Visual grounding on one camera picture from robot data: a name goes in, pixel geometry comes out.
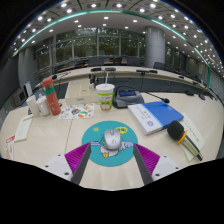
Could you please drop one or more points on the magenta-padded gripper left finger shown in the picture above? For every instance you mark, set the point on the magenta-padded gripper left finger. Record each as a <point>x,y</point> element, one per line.
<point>77,158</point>

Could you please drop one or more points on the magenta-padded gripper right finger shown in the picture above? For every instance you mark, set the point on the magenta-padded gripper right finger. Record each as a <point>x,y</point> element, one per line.
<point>147,159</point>

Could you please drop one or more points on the silver grey computer mouse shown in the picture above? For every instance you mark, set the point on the silver grey computer mouse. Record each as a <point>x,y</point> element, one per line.
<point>112,139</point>

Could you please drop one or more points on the round teal cartoon mouse pad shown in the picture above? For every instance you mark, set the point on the round teal cartoon mouse pad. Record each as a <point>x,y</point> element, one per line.
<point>95,136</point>

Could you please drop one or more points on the black handheld microphone yellow band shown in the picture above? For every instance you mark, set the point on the black handheld microphone yellow band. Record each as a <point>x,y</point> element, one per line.
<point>175,130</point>

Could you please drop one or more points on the blue and white book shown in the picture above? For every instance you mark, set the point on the blue and white book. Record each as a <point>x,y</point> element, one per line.
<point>158,115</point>

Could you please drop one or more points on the colourful sticker sheet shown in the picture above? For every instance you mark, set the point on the colourful sticker sheet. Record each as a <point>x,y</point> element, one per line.
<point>76,111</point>

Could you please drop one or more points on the white printed booklet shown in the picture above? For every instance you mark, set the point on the white printed booklet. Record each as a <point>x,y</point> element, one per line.
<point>24,127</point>

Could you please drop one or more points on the white lidded ceramic mug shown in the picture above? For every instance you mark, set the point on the white lidded ceramic mug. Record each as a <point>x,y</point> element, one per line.
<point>43,106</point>

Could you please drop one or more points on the beige desk organizer box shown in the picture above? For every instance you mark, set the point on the beige desk organizer box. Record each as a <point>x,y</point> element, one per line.
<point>78,95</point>

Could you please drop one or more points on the dark conference microphone console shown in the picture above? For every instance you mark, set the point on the dark conference microphone console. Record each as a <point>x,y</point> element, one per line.
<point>128,98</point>

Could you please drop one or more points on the red thermos bottle green band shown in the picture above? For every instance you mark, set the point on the red thermos bottle green band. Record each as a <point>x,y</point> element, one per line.
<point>52,98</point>

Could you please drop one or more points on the green white cup with straw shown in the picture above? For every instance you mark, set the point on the green white cup with straw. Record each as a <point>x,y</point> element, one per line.
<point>105,96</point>

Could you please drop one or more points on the red and white brochure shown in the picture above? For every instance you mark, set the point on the red and white brochure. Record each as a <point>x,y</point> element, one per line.
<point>10,146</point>

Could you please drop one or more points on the white paper cup stack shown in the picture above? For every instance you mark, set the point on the white paper cup stack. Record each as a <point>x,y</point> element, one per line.
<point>32,106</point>

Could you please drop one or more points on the grey box-shaped appliance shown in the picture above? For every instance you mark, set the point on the grey box-shaped appliance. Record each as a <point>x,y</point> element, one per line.
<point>20,97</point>

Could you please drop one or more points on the white upright floor appliance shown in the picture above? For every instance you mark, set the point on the white upright floor appliance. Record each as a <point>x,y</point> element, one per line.
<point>28,89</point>

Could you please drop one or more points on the long curved conference desk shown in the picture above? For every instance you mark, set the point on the long curved conference desk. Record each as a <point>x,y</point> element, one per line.
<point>126,71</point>

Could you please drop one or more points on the black desk microphone units group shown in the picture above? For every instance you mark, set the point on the black desk microphone units group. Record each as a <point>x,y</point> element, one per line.
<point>110,69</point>

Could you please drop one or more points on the dark office chairs group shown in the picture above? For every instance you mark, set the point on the dark office chairs group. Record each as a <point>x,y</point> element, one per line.
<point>96,61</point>

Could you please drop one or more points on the round ceiling lights group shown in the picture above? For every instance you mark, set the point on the round ceiling lights group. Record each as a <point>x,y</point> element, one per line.
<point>116,5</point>

